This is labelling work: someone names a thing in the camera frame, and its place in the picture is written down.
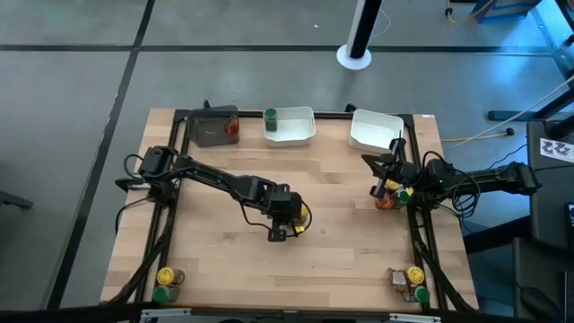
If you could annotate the white printed sticker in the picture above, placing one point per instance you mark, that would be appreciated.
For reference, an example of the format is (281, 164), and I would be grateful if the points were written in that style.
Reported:
(556, 150)

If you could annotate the black foreground beam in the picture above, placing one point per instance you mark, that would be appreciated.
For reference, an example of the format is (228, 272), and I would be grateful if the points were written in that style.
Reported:
(67, 314)

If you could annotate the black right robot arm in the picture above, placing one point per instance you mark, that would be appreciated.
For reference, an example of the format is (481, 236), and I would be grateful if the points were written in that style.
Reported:
(484, 179)

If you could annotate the dark grey stand foot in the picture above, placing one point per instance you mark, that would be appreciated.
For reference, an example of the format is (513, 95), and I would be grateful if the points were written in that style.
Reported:
(15, 200)

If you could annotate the black frame clamp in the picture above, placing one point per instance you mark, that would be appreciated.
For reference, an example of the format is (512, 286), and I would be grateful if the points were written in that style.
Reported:
(206, 104)
(350, 107)

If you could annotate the silver aluminium frame leg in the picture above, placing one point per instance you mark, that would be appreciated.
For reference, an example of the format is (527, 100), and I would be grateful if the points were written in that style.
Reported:
(553, 40)

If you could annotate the dark grey plastic bin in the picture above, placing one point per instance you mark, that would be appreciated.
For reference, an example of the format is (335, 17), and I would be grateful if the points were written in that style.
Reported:
(206, 132)

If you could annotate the black side table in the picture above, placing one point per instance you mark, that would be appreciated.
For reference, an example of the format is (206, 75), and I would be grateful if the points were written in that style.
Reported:
(551, 202)

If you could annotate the black metal table frame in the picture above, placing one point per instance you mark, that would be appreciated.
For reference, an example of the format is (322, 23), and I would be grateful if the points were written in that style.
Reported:
(334, 115)

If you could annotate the black white pole round base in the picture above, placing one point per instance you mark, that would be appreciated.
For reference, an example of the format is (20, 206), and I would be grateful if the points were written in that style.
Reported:
(365, 22)

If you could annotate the black equipment case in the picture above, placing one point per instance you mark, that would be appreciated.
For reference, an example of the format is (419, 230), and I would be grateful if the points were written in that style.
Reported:
(538, 278)

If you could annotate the blue metal cart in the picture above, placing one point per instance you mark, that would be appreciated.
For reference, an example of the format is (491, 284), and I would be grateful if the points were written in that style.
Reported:
(507, 9)

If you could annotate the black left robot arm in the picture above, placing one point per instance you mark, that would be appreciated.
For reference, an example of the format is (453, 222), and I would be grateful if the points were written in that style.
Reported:
(211, 175)

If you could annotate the white plastic bin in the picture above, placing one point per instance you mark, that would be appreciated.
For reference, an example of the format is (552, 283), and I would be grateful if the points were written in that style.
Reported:
(374, 134)
(296, 128)

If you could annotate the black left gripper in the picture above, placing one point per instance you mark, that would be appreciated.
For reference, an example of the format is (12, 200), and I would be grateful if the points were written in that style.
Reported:
(284, 208)

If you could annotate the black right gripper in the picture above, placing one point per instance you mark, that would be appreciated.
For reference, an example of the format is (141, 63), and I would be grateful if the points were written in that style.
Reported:
(399, 172)

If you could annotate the black power box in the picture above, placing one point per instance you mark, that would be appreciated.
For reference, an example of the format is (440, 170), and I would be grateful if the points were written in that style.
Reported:
(130, 184)

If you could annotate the black stand base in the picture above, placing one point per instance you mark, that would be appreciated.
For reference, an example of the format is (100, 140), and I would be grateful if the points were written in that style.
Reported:
(515, 115)

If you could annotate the silver metal bracket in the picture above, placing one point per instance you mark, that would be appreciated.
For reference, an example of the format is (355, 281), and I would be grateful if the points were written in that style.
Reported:
(166, 312)
(414, 317)

